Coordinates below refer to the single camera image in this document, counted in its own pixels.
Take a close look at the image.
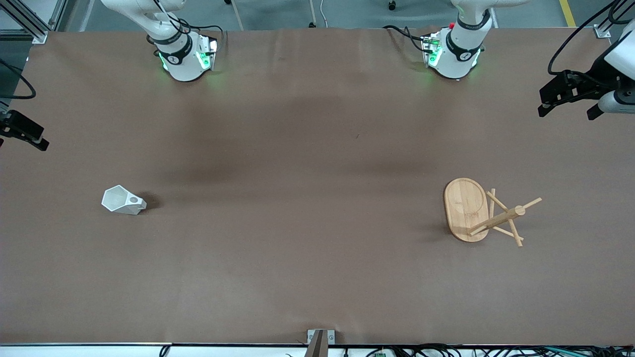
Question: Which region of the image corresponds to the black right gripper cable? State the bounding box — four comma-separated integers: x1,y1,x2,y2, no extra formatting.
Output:
0,58,37,100

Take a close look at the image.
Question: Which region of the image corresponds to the black left arm base cable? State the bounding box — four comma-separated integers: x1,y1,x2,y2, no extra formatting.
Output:
382,24,438,53

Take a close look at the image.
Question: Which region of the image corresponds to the aluminium frame corner profile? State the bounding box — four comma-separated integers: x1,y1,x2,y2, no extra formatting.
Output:
593,0,635,40
0,0,68,45

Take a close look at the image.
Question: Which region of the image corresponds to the silver angle bracket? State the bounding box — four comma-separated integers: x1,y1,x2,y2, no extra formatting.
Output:
306,329,336,346

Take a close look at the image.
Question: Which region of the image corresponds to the black cable bundle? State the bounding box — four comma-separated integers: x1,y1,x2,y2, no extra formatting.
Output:
366,343,635,357

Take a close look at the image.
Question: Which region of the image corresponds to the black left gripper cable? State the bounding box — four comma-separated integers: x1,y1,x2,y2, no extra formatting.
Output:
547,0,627,78

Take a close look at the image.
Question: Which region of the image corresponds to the wooden cup rack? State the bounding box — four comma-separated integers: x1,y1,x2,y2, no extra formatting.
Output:
443,177,543,248

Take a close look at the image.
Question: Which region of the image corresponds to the aluminium profile post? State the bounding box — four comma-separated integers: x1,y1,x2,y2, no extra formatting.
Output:
303,330,328,357

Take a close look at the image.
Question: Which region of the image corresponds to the white hexagonal cup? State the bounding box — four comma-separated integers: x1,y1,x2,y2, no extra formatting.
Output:
101,184,148,216

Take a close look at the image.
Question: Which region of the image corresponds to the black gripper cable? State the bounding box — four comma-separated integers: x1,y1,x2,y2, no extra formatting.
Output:
0,58,37,100
547,0,627,78

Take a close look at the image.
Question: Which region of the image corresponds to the brown table cover sheet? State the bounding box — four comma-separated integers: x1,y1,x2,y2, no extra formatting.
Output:
0,26,635,347

